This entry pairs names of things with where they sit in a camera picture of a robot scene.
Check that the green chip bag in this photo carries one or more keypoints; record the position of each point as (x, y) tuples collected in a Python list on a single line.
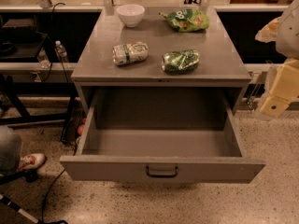
[(187, 20)]

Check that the black side table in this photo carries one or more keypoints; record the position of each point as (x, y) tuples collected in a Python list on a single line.
[(31, 67)]

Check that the white orange sneaker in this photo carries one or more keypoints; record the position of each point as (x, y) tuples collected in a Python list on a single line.
[(31, 162)]

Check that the black wire basket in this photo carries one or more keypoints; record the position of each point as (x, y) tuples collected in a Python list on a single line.
[(75, 116)]

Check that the open grey top drawer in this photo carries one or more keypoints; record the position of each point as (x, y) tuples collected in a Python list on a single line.
[(130, 128)]

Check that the grey metal cabinet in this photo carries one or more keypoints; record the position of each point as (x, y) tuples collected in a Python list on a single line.
[(220, 64)]

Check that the black white striped pole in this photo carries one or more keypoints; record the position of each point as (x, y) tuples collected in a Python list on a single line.
[(6, 201)]

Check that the black drawer handle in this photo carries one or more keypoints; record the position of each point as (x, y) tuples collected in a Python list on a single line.
[(156, 173)]

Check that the clear plastic water bottle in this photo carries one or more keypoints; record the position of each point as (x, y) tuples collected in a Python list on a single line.
[(61, 52)]

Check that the white bowl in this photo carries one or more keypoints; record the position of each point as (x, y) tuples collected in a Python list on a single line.
[(131, 14)]

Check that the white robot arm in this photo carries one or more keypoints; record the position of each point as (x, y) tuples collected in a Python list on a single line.
[(287, 44)]

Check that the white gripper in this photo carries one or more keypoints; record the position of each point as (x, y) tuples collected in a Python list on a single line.
[(290, 34)]

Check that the white green soda can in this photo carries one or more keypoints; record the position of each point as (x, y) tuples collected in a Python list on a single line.
[(130, 53)]

